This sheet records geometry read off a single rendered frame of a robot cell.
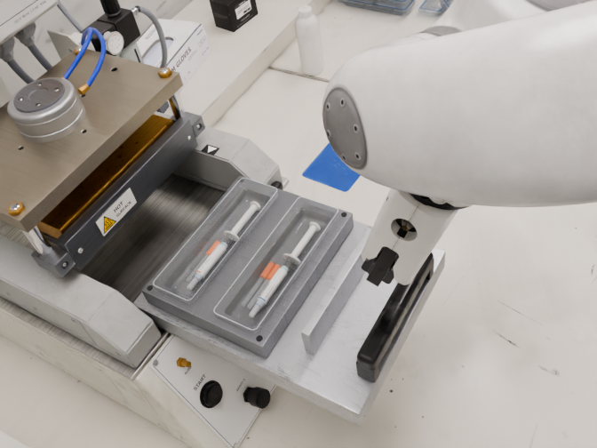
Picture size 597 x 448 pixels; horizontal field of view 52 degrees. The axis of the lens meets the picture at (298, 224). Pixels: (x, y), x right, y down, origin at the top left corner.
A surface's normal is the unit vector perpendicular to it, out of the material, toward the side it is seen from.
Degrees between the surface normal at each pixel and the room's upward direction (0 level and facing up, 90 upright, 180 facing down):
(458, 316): 0
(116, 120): 0
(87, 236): 90
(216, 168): 90
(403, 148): 82
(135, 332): 41
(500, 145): 70
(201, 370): 65
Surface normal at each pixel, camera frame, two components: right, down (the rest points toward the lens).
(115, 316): 0.45, -0.30
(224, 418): 0.72, 0.00
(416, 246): -0.37, 0.71
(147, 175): 0.85, 0.30
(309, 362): -0.14, -0.66
